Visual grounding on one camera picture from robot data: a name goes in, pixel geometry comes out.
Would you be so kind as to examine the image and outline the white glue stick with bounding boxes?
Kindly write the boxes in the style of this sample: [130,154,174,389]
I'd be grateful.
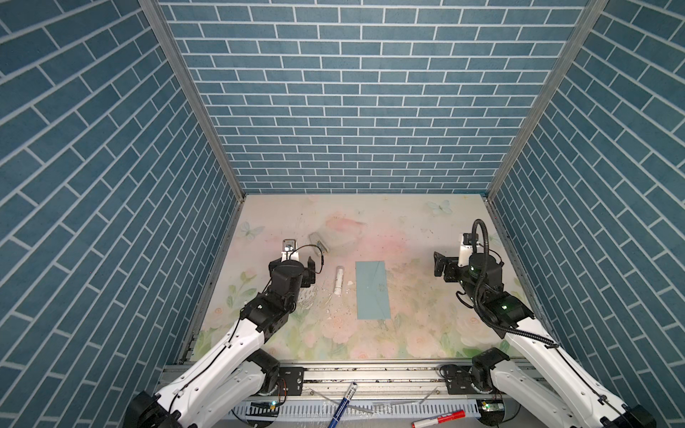
[334,266,344,295]

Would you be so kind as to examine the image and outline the teal envelope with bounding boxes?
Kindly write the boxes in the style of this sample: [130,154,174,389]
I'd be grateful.
[355,261,391,320]

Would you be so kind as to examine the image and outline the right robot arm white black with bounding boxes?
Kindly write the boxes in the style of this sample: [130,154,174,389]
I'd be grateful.
[433,253,656,427]

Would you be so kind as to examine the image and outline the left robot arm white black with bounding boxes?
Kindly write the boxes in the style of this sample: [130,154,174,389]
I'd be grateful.
[123,251,318,427]

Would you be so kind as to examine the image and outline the blue marker pen centre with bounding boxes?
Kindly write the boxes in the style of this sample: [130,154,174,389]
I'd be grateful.
[328,383,359,428]

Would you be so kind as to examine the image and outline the red marker pen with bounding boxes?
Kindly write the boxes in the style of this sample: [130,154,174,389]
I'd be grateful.
[411,410,466,428]

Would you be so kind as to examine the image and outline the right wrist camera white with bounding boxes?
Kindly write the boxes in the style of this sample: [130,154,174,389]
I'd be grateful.
[458,233,478,267]

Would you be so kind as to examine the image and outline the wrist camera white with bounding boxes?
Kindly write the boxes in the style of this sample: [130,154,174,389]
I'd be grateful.
[281,239,300,261]
[458,233,478,267]

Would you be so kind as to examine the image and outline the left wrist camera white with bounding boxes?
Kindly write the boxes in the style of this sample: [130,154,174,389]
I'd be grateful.
[281,239,300,261]

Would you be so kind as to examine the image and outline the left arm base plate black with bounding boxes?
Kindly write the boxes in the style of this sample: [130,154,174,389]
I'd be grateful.
[256,366,305,397]

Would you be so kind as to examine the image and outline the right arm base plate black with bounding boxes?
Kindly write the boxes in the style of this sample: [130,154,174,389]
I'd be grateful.
[438,364,496,395]

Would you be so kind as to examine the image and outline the aluminium mounting rail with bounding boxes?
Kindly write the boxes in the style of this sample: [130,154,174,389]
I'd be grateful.
[281,358,482,401]

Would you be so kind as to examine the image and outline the white slotted cable duct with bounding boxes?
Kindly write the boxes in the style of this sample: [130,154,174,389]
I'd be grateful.
[233,399,481,422]

